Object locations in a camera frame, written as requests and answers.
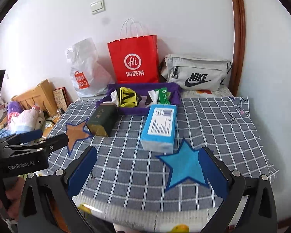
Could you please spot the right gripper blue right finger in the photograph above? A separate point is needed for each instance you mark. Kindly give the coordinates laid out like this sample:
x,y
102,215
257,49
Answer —
x,y
216,172

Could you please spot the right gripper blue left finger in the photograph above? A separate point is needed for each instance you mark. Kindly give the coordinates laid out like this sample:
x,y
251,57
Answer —
x,y
78,171

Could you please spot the yellow black pouch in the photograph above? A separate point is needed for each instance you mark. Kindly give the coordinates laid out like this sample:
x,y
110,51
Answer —
x,y
128,98

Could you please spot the green wet wipe packet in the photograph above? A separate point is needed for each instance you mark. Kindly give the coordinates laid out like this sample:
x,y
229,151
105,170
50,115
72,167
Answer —
x,y
163,96

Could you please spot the clear plastic bag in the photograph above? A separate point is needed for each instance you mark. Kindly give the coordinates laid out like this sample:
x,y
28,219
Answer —
x,y
152,98

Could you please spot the left hand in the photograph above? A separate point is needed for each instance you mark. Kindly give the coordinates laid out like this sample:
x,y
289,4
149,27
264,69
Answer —
x,y
14,195

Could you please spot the blue star sticker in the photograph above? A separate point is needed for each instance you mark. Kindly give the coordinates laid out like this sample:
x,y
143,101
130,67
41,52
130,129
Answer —
x,y
183,165

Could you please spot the grey checkered bed sheet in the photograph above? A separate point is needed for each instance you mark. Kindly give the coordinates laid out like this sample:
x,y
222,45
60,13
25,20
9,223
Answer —
x,y
125,175

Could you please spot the brown star sticker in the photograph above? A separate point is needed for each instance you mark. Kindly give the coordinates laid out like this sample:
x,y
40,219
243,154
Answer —
x,y
76,133

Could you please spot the wooden headboard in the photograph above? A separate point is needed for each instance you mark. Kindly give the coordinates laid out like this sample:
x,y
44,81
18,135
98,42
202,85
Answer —
x,y
41,95

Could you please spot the decorated notebook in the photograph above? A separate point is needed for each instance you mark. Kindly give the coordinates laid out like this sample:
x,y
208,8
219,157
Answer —
x,y
61,98

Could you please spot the blue tissue pack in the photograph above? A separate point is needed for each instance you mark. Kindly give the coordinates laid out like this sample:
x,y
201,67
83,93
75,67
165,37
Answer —
x,y
159,130

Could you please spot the white Miniso plastic bag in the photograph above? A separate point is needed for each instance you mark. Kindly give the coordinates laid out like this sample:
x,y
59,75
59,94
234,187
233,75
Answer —
x,y
88,77

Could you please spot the grey Nike waist bag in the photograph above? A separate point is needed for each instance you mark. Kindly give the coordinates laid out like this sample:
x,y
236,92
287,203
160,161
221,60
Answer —
x,y
195,73

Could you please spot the red Haidilao paper bag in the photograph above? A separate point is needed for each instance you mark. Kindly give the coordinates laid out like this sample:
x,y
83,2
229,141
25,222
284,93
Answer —
x,y
135,59

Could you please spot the white wall switch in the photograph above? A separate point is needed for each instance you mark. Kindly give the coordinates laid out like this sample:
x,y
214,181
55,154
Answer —
x,y
97,7

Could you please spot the brown wooden door frame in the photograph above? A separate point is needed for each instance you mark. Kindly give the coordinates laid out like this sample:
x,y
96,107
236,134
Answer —
x,y
239,44

